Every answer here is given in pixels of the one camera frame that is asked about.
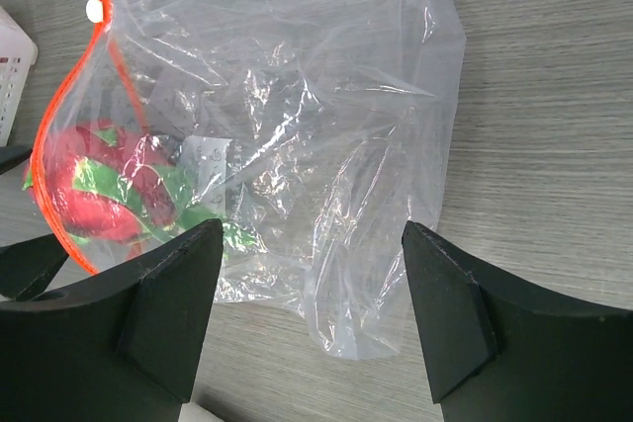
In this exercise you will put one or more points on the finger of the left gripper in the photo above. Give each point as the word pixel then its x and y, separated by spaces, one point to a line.
pixel 13 155
pixel 28 267

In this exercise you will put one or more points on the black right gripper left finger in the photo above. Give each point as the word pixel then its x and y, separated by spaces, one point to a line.
pixel 122 345

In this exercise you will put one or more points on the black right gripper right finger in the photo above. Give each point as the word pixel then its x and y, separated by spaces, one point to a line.
pixel 499 348

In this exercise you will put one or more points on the red fake dragon fruit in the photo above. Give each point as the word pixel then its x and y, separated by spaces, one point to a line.
pixel 121 185

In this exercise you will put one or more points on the clear zip top bag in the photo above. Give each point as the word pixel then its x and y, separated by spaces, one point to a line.
pixel 340 114

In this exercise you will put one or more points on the folded white cloth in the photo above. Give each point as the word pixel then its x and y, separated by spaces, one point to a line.
pixel 192 412

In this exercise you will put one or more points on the white perforated plastic basket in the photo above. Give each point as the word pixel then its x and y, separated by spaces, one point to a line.
pixel 18 53

